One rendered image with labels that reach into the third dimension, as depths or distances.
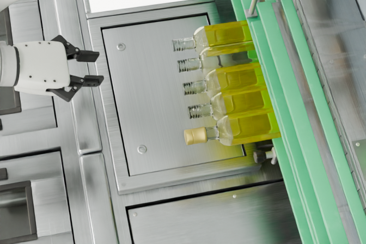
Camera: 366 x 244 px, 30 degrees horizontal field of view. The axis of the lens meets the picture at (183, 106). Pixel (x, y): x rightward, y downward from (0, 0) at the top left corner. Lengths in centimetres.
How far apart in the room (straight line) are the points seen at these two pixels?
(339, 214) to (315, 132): 17
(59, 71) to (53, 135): 36
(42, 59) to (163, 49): 48
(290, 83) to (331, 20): 18
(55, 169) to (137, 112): 23
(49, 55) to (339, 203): 62
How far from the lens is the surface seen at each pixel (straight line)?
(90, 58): 138
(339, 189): 135
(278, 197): 163
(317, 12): 150
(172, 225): 158
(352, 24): 151
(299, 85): 142
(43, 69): 130
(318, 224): 139
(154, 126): 162
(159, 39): 174
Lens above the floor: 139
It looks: 9 degrees down
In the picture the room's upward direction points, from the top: 99 degrees counter-clockwise
